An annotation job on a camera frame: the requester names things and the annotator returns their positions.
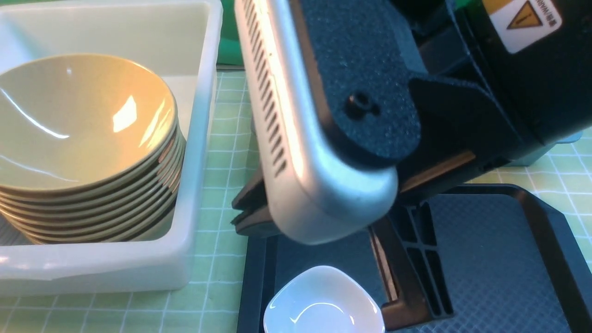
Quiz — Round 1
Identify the green cloth backdrop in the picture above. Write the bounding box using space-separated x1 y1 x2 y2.
217 0 244 67

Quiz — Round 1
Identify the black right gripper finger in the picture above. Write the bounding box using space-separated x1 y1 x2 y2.
369 202 455 331

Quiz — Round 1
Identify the white plastic tub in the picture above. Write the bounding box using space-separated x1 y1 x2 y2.
0 0 223 297

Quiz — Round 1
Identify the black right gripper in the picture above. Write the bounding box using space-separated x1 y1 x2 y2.
291 0 591 195

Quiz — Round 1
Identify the black serving tray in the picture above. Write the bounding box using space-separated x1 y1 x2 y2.
236 184 591 333

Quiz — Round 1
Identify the white square dish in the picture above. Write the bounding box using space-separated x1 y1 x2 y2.
263 265 386 333

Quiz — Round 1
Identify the stack of tan bowls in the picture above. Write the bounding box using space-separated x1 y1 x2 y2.
0 54 186 244

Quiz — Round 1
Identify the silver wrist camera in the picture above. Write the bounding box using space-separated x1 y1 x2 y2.
234 0 398 245

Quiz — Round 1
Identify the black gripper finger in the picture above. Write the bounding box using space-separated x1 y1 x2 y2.
231 169 280 238

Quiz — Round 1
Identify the blue chopstick bin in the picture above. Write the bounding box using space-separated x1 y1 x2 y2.
505 131 583 168

